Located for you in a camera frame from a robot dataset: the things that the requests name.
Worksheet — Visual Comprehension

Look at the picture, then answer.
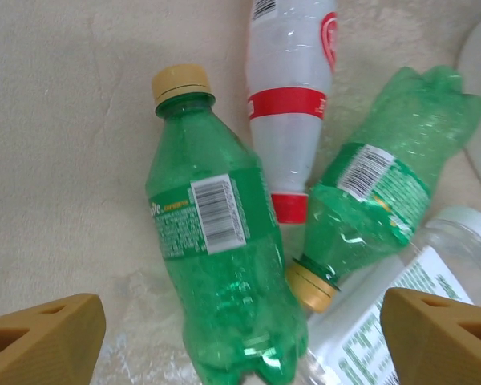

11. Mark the clear bottle white green label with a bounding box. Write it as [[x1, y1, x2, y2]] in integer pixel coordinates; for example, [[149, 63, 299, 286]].
[[300, 206, 481, 385]]

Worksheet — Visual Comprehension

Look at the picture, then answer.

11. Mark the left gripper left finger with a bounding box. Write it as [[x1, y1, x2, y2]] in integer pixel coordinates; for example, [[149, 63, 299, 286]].
[[0, 292, 107, 385]]

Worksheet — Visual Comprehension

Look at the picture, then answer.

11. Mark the crushed green bottle yellow cap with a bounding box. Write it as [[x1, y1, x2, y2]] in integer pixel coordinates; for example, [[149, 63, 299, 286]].
[[286, 66, 481, 314]]

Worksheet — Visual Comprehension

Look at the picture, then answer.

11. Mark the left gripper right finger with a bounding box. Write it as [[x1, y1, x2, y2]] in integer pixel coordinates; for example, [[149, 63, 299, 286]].
[[379, 286, 481, 385]]

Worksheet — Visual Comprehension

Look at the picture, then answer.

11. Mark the white bottle red cap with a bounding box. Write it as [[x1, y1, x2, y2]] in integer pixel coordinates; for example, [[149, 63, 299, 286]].
[[244, 0, 340, 225]]

